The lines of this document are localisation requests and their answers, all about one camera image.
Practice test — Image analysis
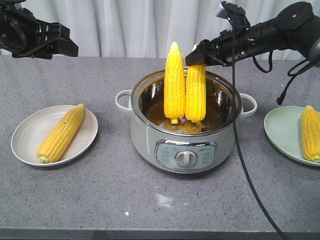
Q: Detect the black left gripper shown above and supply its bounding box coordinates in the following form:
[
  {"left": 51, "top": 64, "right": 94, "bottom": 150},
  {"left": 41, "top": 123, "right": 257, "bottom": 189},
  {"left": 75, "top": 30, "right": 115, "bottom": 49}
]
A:
[{"left": 0, "top": 6, "right": 79, "bottom": 60}]

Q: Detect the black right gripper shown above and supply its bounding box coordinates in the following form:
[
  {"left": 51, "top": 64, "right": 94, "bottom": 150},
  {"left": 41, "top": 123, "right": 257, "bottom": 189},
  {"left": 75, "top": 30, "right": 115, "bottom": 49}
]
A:
[{"left": 185, "top": 27, "right": 253, "bottom": 67}]

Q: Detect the yellow corn cob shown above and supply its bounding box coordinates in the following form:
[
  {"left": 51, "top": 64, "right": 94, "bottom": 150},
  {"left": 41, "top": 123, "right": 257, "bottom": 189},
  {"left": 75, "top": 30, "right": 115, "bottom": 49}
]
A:
[
  {"left": 300, "top": 105, "right": 320, "bottom": 163},
  {"left": 164, "top": 42, "right": 185, "bottom": 125},
  {"left": 36, "top": 103, "right": 85, "bottom": 164},
  {"left": 185, "top": 64, "right": 206, "bottom": 123}
]

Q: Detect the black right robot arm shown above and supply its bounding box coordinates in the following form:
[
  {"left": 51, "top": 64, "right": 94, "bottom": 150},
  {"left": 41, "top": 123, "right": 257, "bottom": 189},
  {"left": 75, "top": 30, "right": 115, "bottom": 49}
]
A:
[{"left": 185, "top": 1, "right": 320, "bottom": 67}]

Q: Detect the white curtain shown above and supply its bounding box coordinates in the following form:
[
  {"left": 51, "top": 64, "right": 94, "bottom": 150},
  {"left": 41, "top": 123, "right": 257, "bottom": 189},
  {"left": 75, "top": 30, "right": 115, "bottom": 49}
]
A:
[{"left": 0, "top": 0, "right": 320, "bottom": 61}]

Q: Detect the green electric cooking pot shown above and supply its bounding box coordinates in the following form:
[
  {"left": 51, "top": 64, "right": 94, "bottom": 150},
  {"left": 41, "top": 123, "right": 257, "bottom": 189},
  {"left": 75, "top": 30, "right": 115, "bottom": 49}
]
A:
[{"left": 116, "top": 70, "right": 258, "bottom": 174}]

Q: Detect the beige plate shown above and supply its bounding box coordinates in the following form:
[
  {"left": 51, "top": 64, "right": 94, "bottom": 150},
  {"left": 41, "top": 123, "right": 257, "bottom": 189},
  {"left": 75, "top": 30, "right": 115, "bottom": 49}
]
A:
[{"left": 11, "top": 105, "right": 98, "bottom": 167}]

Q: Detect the green plate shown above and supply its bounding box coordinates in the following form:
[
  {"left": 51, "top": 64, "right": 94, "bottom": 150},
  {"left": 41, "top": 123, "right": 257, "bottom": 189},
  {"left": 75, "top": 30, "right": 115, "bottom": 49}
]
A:
[{"left": 264, "top": 106, "right": 320, "bottom": 167}]

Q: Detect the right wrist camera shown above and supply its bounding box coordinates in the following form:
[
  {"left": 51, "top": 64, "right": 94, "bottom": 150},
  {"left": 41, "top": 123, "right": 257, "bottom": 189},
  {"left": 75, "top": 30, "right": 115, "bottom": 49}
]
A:
[{"left": 215, "top": 1, "right": 251, "bottom": 31}]

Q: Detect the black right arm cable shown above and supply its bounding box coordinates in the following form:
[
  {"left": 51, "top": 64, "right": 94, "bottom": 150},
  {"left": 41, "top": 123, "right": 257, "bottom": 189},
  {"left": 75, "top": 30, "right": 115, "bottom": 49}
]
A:
[{"left": 231, "top": 14, "right": 320, "bottom": 240}]

